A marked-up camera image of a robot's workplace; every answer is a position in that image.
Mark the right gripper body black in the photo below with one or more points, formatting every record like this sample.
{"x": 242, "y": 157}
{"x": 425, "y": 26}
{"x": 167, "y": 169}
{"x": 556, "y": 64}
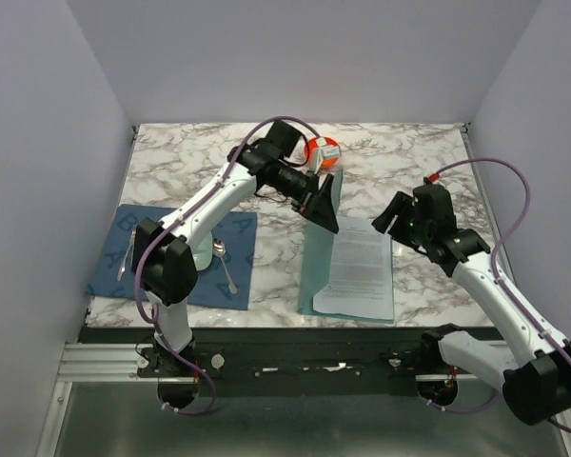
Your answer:
{"x": 407, "y": 229}

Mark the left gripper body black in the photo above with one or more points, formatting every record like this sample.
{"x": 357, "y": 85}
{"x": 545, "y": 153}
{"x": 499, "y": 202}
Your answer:
{"x": 295, "y": 185}

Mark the teal file folder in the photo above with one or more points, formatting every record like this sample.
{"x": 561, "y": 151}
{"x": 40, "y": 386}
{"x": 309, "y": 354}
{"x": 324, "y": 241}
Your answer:
{"x": 315, "y": 270}

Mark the printed paper stack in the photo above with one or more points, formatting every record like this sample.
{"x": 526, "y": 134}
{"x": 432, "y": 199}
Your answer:
{"x": 360, "y": 279}

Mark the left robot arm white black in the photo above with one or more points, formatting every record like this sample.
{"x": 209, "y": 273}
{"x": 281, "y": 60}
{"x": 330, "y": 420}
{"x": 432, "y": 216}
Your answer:
{"x": 162, "y": 258}

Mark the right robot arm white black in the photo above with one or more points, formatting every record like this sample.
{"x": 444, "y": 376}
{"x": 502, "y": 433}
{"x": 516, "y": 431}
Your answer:
{"x": 533, "y": 373}

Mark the orange bowl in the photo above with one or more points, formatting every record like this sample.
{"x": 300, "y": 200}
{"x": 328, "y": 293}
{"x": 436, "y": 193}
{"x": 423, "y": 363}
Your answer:
{"x": 330, "y": 152}

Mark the silver spoon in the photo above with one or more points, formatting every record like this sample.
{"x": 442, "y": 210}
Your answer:
{"x": 219, "y": 250}

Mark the blue cloth placemat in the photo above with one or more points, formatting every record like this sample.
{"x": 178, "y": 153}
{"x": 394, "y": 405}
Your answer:
{"x": 237, "y": 230}

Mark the light green divided plate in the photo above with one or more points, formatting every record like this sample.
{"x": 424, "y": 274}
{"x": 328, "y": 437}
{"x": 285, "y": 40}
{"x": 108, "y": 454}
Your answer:
{"x": 202, "y": 255}

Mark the silver fork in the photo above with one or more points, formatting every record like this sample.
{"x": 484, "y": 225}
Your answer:
{"x": 126, "y": 261}

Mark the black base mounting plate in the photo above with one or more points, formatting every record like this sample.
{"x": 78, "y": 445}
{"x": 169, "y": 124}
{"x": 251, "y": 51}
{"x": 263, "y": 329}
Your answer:
{"x": 298, "y": 362}

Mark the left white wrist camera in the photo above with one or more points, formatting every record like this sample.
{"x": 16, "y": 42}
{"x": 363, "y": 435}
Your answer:
{"x": 326, "y": 154}

